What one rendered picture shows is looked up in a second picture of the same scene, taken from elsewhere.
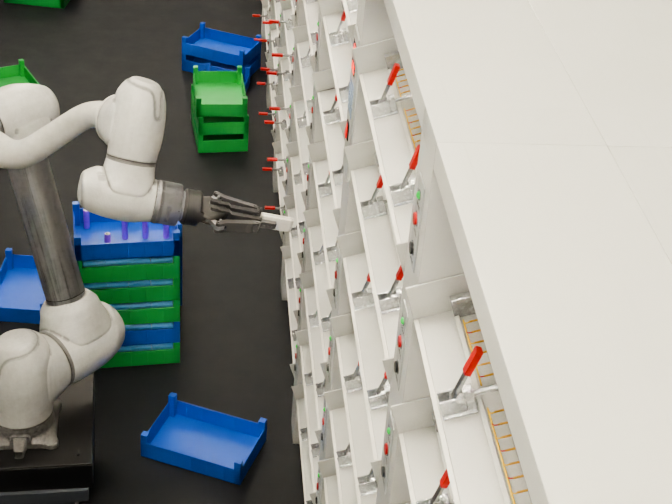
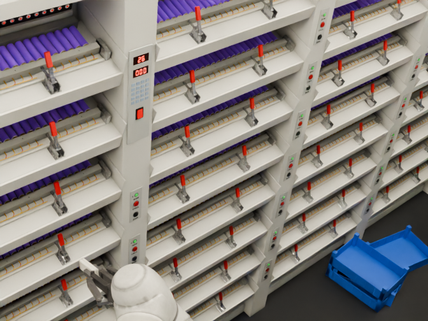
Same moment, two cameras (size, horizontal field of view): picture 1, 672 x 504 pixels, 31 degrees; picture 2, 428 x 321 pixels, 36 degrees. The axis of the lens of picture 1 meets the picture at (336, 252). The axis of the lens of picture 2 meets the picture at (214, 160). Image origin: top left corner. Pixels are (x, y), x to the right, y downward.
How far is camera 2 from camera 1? 2.92 m
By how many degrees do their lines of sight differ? 93
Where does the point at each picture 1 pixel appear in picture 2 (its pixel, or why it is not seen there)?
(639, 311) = not seen: outside the picture
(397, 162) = (241, 23)
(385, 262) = (230, 82)
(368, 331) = (207, 142)
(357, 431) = (213, 185)
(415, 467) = (335, 44)
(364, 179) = (160, 113)
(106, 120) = (166, 307)
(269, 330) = not seen: outside the picture
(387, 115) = (200, 35)
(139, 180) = not seen: hidden behind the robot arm
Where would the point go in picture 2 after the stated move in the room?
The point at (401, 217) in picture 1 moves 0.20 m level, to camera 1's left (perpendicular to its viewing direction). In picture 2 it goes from (281, 13) to (327, 45)
